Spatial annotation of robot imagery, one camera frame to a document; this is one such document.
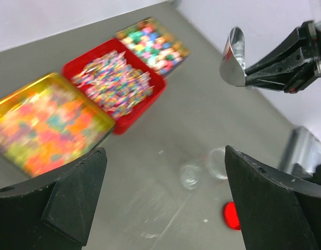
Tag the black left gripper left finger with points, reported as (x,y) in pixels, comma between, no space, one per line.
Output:
(54,210)

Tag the red tin of lollipop candies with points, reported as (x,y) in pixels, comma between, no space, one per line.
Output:
(118,82)

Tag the red jar lid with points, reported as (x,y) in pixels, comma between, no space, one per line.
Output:
(230,216)

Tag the clear plastic jar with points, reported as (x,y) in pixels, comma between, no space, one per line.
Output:
(210,166)

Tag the silver metal scoop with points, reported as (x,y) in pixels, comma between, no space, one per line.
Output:
(232,67)

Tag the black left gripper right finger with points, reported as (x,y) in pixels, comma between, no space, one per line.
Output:
(276,210)

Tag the gold tin of gummy candies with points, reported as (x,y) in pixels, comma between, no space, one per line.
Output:
(48,123)

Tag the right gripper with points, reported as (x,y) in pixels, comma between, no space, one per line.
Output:
(294,64)

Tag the patterned tin of pastel candies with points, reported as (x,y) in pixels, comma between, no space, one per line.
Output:
(154,44)

